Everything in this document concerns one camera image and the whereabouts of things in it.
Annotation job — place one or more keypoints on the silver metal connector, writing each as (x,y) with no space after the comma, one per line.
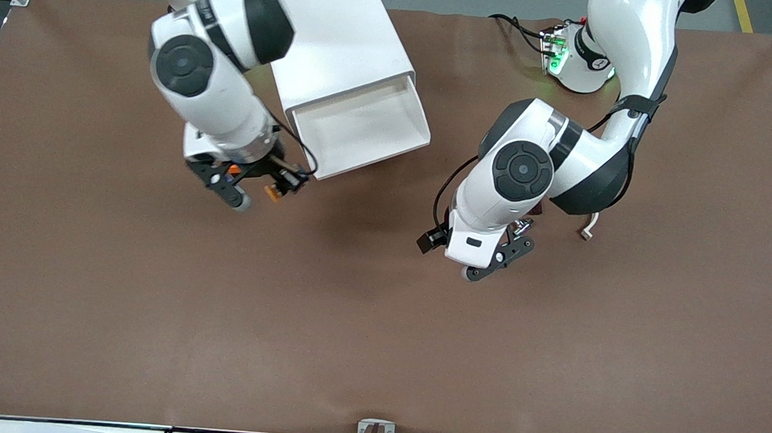
(527,224)

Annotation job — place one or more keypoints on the orange box with hole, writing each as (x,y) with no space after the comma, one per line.
(234,169)

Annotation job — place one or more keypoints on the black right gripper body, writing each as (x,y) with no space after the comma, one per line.
(271,166)

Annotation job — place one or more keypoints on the white curved bracket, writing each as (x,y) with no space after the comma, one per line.
(590,227)

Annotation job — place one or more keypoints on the grey metal bracket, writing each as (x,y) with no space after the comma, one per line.
(376,426)

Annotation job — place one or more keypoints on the orange push button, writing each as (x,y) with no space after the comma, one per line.
(272,193)

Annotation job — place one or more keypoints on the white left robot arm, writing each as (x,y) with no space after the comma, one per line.
(518,171)

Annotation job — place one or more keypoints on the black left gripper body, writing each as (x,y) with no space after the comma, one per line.
(433,239)

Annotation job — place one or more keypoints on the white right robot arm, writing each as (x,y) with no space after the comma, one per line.
(211,95)

